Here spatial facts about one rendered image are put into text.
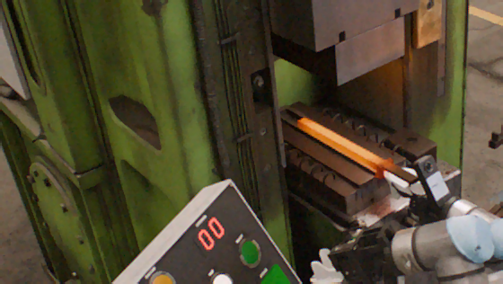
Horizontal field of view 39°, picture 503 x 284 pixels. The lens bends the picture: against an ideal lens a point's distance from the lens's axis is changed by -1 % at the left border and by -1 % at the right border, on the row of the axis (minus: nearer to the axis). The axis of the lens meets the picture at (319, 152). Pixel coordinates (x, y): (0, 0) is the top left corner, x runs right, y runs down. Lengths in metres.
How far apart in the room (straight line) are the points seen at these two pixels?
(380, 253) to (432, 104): 0.87
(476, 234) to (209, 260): 0.48
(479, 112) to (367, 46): 2.43
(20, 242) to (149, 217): 1.51
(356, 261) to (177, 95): 0.51
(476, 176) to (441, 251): 2.32
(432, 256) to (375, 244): 0.12
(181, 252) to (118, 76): 0.67
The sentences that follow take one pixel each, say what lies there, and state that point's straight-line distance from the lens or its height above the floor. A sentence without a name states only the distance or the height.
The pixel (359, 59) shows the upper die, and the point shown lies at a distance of 1.53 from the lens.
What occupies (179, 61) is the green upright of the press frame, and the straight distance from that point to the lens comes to 1.43.
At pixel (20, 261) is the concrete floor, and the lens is 3.36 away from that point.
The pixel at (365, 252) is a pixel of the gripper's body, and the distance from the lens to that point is 1.21.
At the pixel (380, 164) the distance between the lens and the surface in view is 1.70.
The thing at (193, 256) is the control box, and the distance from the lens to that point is 1.28.
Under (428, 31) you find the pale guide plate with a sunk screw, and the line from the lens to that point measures 1.86.
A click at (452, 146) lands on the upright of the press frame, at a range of 2.18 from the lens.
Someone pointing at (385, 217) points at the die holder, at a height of 0.91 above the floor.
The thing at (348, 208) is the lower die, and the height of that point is 0.94.
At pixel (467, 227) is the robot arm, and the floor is 1.28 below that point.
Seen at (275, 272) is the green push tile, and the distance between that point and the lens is 1.40.
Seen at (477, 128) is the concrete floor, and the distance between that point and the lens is 3.79.
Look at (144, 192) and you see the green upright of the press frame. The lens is 1.98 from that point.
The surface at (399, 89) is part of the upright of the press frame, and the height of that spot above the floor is 1.06.
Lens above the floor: 1.98
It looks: 33 degrees down
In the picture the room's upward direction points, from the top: 5 degrees counter-clockwise
